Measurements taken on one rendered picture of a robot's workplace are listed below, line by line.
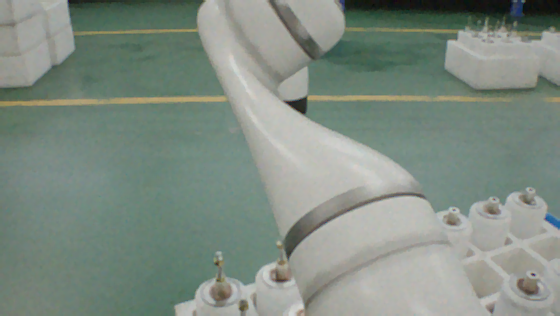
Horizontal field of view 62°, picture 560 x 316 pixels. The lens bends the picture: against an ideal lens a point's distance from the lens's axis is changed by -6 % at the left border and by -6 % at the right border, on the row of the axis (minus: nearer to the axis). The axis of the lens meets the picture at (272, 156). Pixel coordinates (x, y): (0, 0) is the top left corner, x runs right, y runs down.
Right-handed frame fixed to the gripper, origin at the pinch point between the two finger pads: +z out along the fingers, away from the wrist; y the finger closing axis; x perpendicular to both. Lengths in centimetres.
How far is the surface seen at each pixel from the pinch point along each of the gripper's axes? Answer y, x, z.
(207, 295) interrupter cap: -5.0, 13.6, 21.6
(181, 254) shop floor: 40, 25, 47
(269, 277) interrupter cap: -0.7, 2.2, 21.7
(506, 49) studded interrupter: 176, -139, 25
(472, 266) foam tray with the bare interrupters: 9, -44, 30
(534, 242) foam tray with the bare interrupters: 14, -62, 29
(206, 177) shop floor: 83, 20, 47
